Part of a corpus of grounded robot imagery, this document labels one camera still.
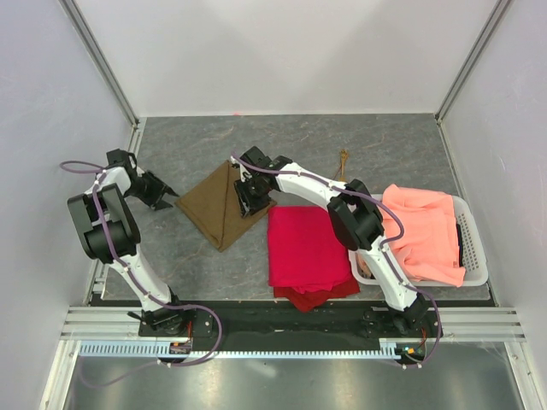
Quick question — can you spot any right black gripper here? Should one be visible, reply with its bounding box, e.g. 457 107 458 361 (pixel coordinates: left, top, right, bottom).
232 175 271 219

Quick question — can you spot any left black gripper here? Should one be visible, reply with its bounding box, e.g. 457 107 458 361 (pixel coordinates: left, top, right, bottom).
124 171 179 212

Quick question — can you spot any brown fabric napkin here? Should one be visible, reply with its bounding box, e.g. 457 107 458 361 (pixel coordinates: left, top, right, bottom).
175 161 277 252

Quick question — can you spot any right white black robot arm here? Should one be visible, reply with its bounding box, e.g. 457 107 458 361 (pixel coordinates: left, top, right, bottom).
230 146 427 337

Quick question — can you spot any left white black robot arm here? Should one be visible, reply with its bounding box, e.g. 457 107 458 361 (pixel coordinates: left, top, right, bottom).
61 149 193 337

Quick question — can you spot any red folded cloth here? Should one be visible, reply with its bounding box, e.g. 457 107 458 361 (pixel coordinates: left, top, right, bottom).
267 206 359 297

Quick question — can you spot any copper brown spoon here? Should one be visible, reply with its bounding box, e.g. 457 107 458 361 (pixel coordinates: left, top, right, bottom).
332 165 345 182

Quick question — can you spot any gold spoon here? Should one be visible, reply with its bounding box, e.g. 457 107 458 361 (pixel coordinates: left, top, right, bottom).
339 149 350 182

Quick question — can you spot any dark red cloth underneath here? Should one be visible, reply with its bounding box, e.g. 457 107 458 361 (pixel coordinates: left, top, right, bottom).
273 279 360 313

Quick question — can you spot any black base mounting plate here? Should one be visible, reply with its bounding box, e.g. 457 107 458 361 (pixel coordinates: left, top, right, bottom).
138 299 444 354

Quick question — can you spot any patterned cloth in basket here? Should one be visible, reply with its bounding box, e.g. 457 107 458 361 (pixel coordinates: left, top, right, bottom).
356 255 373 279

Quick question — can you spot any salmon pink cloth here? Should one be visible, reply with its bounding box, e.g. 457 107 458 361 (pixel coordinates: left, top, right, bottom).
381 184 465 287

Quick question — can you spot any black cloth in basket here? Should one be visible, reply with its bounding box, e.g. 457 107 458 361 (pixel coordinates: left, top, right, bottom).
456 222 464 267

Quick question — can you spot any white plastic basket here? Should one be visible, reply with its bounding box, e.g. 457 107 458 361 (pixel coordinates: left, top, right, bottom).
348 196 489 287

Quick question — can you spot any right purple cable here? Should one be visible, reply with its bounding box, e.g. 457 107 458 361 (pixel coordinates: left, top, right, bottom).
230 154 444 369

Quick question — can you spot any grey slotted cable duct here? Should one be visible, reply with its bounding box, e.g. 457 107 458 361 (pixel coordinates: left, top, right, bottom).
79 340 401 360

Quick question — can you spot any left aluminium corner post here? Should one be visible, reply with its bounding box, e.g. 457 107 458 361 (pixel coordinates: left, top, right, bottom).
59 0 139 129

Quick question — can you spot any aluminium corner post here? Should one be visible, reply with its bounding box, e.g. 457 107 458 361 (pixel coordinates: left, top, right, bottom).
434 0 513 126
59 0 139 129

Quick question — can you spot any right aluminium corner post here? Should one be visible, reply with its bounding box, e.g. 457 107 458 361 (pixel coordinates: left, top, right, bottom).
434 0 513 126

